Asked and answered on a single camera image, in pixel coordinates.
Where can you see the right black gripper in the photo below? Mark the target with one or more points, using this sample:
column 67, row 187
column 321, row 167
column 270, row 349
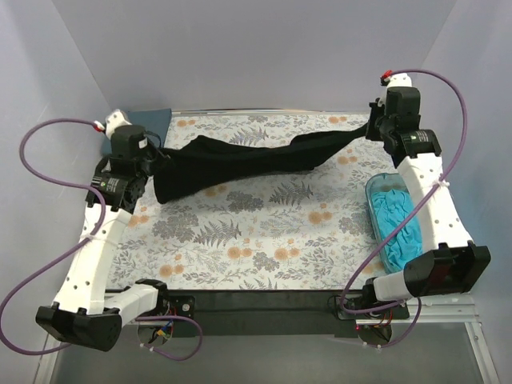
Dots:
column 374, row 126

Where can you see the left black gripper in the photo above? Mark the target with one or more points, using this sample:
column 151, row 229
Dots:
column 150, row 161

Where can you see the black t-shirt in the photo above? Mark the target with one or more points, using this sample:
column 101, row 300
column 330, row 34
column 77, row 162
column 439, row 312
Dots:
column 207, row 162

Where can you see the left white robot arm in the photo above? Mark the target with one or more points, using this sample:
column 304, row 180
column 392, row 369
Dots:
column 80, row 314

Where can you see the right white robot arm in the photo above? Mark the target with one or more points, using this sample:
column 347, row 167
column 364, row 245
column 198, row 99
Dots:
column 450, row 262

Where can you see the folded grey-blue t-shirt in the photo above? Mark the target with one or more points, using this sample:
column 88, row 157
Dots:
column 156, row 123

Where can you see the teal plastic bin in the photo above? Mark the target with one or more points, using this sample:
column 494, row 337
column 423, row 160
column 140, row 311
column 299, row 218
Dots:
column 389, row 204

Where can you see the floral patterned table mat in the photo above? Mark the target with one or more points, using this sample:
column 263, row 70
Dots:
column 293, row 231

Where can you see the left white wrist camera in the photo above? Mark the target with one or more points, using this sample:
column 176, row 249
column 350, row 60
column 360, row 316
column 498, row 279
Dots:
column 116, row 119

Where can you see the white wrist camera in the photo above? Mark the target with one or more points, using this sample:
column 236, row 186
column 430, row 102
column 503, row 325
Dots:
column 116, row 119
column 389, row 79

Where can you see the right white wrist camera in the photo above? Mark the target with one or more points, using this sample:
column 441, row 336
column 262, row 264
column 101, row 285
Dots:
column 389, row 79

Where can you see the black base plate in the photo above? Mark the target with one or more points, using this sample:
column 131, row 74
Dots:
column 270, row 313

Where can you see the aluminium frame rail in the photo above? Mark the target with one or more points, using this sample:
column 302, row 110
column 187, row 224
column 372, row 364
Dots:
column 440, row 306

